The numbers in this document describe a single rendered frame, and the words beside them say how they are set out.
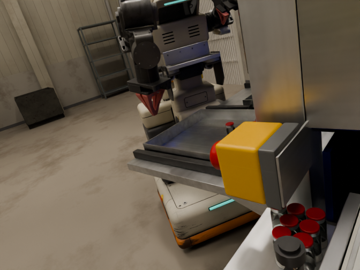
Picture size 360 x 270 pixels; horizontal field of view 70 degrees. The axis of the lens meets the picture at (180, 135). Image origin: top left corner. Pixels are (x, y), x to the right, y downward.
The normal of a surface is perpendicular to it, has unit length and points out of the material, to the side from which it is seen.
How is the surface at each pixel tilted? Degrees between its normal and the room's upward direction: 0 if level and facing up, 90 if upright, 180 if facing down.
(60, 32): 90
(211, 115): 90
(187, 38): 98
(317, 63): 90
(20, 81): 90
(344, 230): 0
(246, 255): 0
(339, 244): 0
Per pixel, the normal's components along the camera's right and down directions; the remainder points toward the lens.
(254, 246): -0.25, -0.90
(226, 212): 0.26, 0.29
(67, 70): 0.50, 0.19
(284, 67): -0.64, 0.42
